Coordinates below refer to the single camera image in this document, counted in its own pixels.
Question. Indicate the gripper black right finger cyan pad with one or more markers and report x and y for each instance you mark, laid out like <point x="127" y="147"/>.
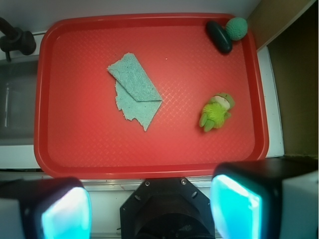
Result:
<point x="273" y="198"/>

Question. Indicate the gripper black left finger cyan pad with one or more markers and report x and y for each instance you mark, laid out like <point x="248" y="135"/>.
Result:
<point x="45" y="209"/>

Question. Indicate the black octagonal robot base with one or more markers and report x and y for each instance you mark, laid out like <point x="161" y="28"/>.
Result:
<point x="167" y="208"/>

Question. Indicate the green plush animal toy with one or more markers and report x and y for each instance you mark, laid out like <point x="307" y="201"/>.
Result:
<point x="215" y="113"/>

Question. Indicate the red plastic tray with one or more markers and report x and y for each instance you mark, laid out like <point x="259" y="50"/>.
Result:
<point x="79" y="130"/>

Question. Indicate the teal folded cloth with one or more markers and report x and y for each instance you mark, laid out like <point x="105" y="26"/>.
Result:
<point x="136" y="95"/>

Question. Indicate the metal sink basin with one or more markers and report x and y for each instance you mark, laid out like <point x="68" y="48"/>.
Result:
<point x="17" y="102"/>

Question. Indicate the dark green oval object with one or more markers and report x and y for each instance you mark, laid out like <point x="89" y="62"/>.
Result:
<point x="219" y="37"/>

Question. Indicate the green textured ball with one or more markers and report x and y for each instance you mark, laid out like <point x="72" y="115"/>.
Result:
<point x="236" y="28"/>

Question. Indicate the black faucet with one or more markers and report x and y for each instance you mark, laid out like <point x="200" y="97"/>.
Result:
<point x="15" y="39"/>

